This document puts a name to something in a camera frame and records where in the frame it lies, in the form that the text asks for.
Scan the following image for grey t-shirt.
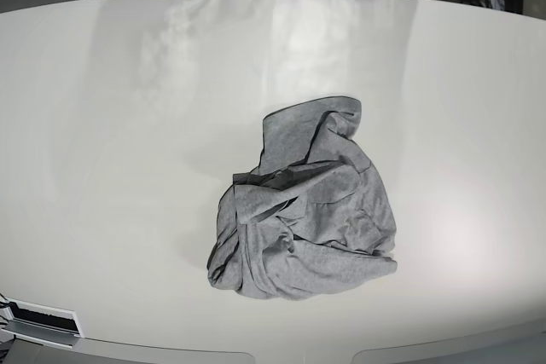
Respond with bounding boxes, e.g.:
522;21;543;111
207;96;398;300

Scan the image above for silver cable tray slot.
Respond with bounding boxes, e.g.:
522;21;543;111
1;297;84;349

